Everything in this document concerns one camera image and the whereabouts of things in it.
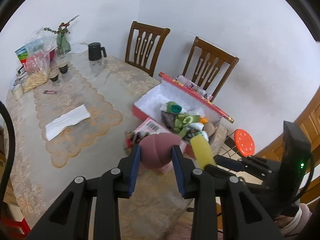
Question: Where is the black cable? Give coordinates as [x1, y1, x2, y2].
[296, 152, 316, 203]
[0, 100, 16, 200]

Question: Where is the clear pencil jar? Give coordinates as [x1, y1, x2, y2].
[124, 130, 150, 153]

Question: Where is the colourful printed packet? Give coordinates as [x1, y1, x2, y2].
[14, 45, 33, 67]

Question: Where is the yellow sponge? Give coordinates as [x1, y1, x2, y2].
[190, 134, 217, 169]

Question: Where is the green ribbon bow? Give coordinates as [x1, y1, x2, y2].
[174, 114, 202, 139]

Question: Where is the black lidded mug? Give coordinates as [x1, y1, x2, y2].
[87, 42, 107, 61]

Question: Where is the clear tape roll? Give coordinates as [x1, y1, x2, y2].
[11, 84, 24, 100]

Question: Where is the beige round sponge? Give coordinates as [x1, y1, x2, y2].
[202, 122, 217, 137]

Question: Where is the wooden cabinet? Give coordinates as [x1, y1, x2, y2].
[255, 87, 320, 205]

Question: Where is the pink round sponge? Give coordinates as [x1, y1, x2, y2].
[138, 133, 182, 169]

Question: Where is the green and white sock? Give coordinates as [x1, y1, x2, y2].
[166, 102, 184, 115]

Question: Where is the wooden chair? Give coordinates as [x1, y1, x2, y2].
[125, 21, 171, 78]
[182, 36, 240, 103]

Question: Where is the plastic bag of soybeans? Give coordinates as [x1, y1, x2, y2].
[22, 29, 57, 92]

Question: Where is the lace tablecloth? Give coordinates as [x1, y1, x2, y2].
[5, 55, 229, 233]

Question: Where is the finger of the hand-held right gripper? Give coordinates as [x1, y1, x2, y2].
[204, 164, 263, 188]
[215, 155, 280, 180]

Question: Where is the cardboard box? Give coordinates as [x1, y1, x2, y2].
[0, 177, 18, 220]

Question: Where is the person's right forearm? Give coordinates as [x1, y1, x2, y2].
[274, 202, 313, 237]

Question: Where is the orange stool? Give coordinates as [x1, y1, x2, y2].
[220, 129, 255, 159]

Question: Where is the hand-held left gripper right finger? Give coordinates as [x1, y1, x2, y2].
[172, 145, 284, 240]

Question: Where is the grey sock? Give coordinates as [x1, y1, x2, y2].
[161, 111, 179, 130]

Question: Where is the white paper towel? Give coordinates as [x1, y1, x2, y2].
[45, 104, 91, 142]

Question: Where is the red box with white lining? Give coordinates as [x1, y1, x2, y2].
[132, 72, 235, 160]

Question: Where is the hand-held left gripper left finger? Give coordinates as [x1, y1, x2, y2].
[26, 144, 142, 240]

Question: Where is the white paper sheet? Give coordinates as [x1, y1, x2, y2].
[71, 44, 88, 54]

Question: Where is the pink tissue pack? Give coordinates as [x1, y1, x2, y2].
[134, 117, 190, 175]

